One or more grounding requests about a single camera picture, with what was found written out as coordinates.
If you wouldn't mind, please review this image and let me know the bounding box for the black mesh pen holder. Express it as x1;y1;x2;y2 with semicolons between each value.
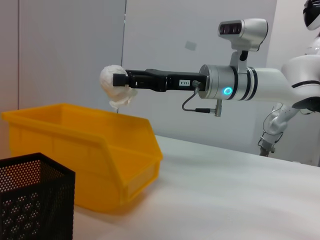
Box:
0;152;76;240

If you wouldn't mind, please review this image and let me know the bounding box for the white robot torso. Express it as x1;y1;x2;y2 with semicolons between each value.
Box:
308;33;320;60

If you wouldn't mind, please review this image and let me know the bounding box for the white paper ball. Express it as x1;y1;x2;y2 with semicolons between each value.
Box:
99;64;139;111

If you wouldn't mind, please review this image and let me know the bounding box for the right gripper connector cable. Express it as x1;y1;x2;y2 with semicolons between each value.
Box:
181;79;223;117

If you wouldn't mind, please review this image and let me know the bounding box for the silver white jointed robot limb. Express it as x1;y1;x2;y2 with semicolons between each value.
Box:
258;102;302;158

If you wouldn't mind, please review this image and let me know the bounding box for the yellow plastic bin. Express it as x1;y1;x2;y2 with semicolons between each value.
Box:
1;103;165;213

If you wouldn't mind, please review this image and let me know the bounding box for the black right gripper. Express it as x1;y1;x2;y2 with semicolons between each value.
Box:
112;68;209;93

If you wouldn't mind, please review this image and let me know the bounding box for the robot head with black visor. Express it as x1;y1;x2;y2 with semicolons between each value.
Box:
302;0;320;32

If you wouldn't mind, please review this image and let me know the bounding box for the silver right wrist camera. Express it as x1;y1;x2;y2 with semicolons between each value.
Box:
218;18;269;68

